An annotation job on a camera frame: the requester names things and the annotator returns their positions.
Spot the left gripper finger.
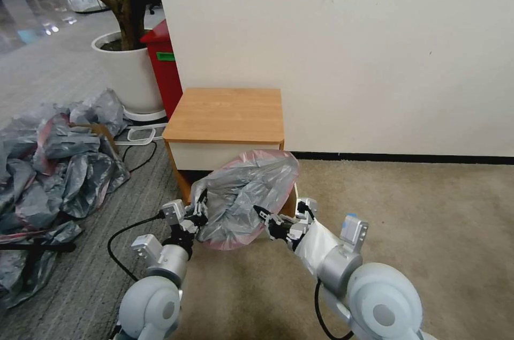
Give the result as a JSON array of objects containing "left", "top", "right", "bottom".
[
  {"left": 194, "top": 191, "right": 210, "bottom": 215},
  {"left": 192, "top": 214, "right": 211, "bottom": 241}
]

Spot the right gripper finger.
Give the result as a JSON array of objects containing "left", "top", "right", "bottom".
[{"left": 253, "top": 205, "right": 284, "bottom": 232}]

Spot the grey garbage bag pink rim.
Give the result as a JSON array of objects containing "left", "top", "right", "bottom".
[{"left": 189, "top": 148, "right": 301, "bottom": 252}]

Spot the pile of grey garbage bags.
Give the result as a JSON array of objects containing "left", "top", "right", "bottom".
[{"left": 0, "top": 88, "right": 132, "bottom": 310}]

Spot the white plastic wrist wrap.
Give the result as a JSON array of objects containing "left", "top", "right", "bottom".
[{"left": 294, "top": 220, "right": 343, "bottom": 276}]

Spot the white power strip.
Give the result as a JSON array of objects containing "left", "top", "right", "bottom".
[{"left": 126, "top": 126, "right": 157, "bottom": 143}]

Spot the wooden nightstand white drawer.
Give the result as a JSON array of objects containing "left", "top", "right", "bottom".
[{"left": 162, "top": 87, "right": 301, "bottom": 217}]

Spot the white planter saucer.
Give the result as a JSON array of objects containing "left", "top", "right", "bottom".
[{"left": 122, "top": 107, "right": 168, "bottom": 123}]

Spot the red bin green label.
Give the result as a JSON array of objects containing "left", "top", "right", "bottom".
[{"left": 139, "top": 18, "right": 184, "bottom": 120}]

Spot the black stand bar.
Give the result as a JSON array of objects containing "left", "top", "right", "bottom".
[{"left": 0, "top": 241, "right": 77, "bottom": 293}]

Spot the black baseboard strip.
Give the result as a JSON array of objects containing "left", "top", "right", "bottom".
[{"left": 285, "top": 150, "right": 514, "bottom": 165}]

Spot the white round planter pot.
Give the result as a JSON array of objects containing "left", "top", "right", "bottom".
[{"left": 91, "top": 30, "right": 167, "bottom": 114}]

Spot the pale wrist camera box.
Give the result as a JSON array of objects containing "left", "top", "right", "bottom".
[
  {"left": 160, "top": 200, "right": 187, "bottom": 224},
  {"left": 296, "top": 197, "right": 318, "bottom": 223}
]

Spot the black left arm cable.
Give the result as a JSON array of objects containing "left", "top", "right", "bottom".
[{"left": 107, "top": 214, "right": 166, "bottom": 281}]

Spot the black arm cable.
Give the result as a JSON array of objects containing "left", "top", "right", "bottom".
[
  {"left": 107, "top": 214, "right": 166, "bottom": 281},
  {"left": 314, "top": 278, "right": 355, "bottom": 340}
]

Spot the black floor power cable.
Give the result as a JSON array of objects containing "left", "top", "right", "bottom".
[{"left": 118, "top": 140, "right": 158, "bottom": 174}]

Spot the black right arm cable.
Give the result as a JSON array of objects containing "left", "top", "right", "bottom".
[{"left": 314, "top": 278, "right": 355, "bottom": 340}]

